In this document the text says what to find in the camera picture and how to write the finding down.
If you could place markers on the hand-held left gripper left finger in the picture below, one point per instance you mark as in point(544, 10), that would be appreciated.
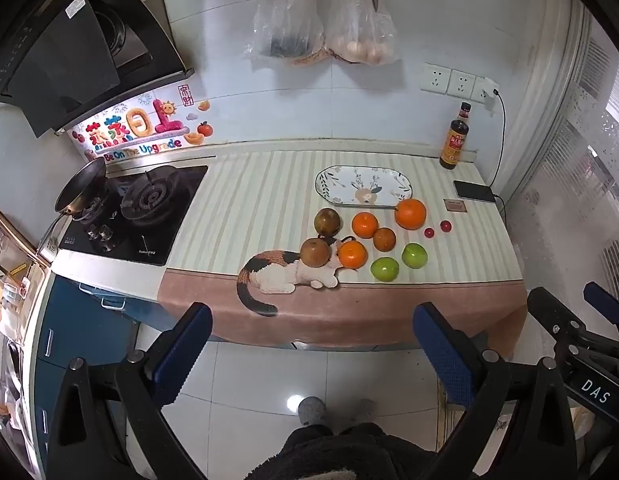
point(182, 355)

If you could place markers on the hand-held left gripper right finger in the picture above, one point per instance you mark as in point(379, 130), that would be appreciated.
point(442, 355)

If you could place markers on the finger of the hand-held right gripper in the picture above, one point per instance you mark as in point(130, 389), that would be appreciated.
point(607, 302)
point(552, 312)

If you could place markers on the green apple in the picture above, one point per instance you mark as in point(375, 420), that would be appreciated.
point(385, 269)
point(414, 255)

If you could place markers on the reddish brown round fruit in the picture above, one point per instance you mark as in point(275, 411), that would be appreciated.
point(384, 239)

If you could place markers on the small orange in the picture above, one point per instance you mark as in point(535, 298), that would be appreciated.
point(352, 255)
point(365, 225)

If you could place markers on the large orange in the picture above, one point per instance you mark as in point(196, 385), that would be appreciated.
point(411, 214)

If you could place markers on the olive brown round fruit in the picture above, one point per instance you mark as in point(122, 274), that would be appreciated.
point(314, 252)
point(327, 221)

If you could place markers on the floral oval plate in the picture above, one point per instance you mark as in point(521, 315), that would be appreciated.
point(362, 187)

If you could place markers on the blue kitchen cabinet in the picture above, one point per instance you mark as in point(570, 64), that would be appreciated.
point(74, 340)

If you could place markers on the black gas stove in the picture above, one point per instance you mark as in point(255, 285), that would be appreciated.
point(154, 220)

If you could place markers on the grey slipper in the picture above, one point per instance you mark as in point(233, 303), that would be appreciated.
point(312, 410)

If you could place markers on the black smartphone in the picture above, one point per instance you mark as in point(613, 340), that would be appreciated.
point(474, 191)

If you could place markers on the small brown card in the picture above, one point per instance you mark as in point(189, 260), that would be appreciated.
point(455, 205)

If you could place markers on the frosted glass window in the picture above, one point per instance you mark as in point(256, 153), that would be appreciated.
point(579, 160)

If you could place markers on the cluttered side shelf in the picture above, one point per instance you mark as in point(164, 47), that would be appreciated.
point(9, 280)

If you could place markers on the dark sauce bottle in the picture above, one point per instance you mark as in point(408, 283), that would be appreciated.
point(454, 145)

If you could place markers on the black frying pan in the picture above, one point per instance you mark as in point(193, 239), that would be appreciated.
point(82, 182)

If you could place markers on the white charger plug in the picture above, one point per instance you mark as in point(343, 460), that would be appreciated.
point(489, 91)

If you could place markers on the black range hood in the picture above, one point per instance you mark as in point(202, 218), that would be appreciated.
point(64, 50)

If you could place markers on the clear plastic bag of eggs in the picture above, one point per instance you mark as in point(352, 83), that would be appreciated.
point(362, 30)

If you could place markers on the clear plastic bag dark contents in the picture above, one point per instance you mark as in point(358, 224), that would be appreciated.
point(287, 25)

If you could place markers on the colourful wall decal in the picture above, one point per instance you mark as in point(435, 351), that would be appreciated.
point(134, 127)

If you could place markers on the white wall outlet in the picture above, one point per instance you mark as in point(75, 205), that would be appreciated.
point(461, 84)
point(477, 91)
point(435, 78)

